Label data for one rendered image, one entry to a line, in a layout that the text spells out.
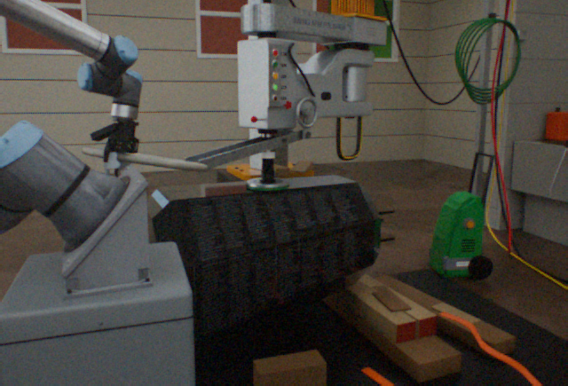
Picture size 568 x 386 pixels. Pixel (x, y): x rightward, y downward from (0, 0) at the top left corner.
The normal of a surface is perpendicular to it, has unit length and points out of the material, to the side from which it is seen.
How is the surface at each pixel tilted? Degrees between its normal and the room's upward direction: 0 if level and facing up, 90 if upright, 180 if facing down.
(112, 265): 90
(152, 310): 90
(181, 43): 90
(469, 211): 90
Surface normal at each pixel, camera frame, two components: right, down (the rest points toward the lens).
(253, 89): -0.71, 0.11
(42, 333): 0.31, 0.15
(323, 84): 0.70, 0.11
